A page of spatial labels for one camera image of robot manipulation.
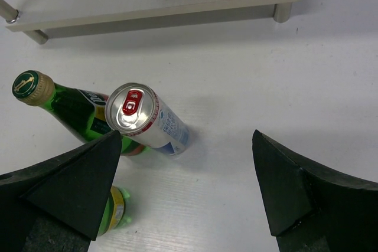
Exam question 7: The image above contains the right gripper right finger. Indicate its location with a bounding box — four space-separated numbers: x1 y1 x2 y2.
252 130 377 251

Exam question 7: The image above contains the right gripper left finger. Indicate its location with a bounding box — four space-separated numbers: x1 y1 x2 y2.
1 131 122 251

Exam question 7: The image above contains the front green glass bottle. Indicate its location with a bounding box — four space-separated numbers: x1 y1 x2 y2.
97 186 132 236

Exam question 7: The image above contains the green glass bottle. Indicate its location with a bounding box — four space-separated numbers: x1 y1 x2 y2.
12 70 148 158
97 186 132 236

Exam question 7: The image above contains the rear green glass bottle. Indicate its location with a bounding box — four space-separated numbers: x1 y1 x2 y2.
12 70 148 158

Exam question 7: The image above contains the right silver drink can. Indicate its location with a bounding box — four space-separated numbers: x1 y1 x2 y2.
105 83 190 156

